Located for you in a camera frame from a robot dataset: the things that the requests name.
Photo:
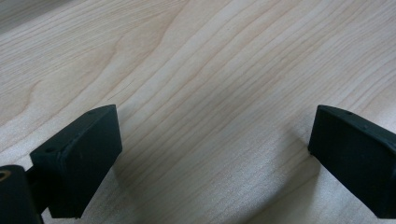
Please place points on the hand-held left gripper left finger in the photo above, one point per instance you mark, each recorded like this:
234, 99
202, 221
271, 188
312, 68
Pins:
77, 161

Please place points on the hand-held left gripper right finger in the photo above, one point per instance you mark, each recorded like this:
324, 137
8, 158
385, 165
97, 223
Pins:
358, 155

